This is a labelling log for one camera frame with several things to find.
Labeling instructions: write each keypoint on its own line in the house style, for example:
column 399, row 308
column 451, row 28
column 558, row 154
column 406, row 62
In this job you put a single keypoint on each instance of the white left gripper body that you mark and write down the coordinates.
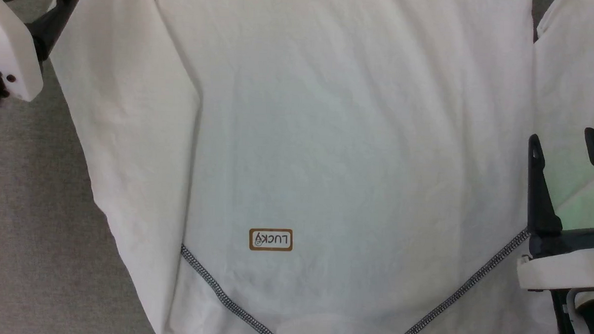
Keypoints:
column 10, row 43

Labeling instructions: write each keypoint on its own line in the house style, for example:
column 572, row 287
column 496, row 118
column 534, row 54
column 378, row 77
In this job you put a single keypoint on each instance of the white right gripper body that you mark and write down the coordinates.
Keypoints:
column 565, row 268

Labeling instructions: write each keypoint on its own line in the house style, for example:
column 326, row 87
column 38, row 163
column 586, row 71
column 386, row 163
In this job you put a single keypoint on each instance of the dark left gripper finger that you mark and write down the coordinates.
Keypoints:
column 50, row 27

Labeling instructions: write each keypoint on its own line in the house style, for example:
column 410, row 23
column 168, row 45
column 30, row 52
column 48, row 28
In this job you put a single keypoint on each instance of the white long-sleeve shirt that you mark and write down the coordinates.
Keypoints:
column 327, row 138

